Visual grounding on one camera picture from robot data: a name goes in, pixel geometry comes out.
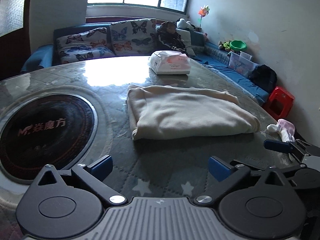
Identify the butterfly cushion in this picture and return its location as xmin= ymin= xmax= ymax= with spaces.
xmin=56 ymin=28 xmax=116 ymax=64
xmin=110 ymin=18 xmax=156 ymax=56

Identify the green plastic bowl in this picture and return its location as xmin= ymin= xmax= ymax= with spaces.
xmin=229 ymin=40 xmax=247 ymax=52

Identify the pink white tissue pack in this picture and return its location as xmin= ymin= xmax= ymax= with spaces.
xmin=149 ymin=50 xmax=191 ymax=75

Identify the left butterfly cushion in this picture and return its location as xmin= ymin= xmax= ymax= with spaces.
xmin=56 ymin=28 xmax=116 ymax=64

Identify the cream beige sweatshirt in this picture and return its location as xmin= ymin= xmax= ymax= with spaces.
xmin=126 ymin=85 xmax=260 ymax=140

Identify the black round induction cooktop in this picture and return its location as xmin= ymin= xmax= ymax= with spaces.
xmin=1 ymin=93 xmax=98 ymax=184

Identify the black bag on sofa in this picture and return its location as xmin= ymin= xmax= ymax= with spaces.
xmin=249 ymin=64 xmax=278 ymax=94

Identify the red plastic stool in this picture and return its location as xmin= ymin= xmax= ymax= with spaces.
xmin=263 ymin=86 xmax=295 ymax=120

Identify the dark clothed doll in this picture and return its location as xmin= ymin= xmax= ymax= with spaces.
xmin=156 ymin=21 xmax=187 ymax=55

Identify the blue sofa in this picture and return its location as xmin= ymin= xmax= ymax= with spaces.
xmin=21 ymin=18 xmax=273 ymax=106

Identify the clear plastic storage box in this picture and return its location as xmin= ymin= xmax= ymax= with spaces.
xmin=228 ymin=51 xmax=258 ymax=78

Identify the right butterfly cushion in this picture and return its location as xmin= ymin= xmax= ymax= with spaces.
xmin=110 ymin=18 xmax=156 ymax=56

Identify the pink white small cloth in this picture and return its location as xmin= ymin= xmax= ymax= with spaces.
xmin=266 ymin=119 xmax=296 ymax=142

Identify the brown wooden door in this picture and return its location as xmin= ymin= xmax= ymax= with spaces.
xmin=1 ymin=0 xmax=31 ymax=80

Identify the white plush toy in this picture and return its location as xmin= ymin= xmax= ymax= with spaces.
xmin=176 ymin=18 xmax=195 ymax=30

